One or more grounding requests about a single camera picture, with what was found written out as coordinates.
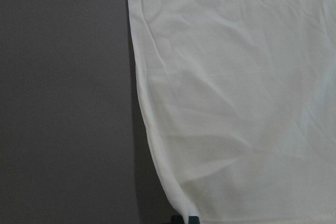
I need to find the brown paper table mat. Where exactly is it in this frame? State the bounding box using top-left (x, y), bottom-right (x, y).
top-left (1, 0), bottom-right (176, 223)

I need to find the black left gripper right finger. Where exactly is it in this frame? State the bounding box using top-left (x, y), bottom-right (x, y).
top-left (188, 216), bottom-right (200, 224)

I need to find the cream long sleeve t-shirt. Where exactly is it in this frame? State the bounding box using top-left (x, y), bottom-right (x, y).
top-left (128, 0), bottom-right (335, 223)

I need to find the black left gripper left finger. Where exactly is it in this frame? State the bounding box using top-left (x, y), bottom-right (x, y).
top-left (169, 215), bottom-right (184, 224)

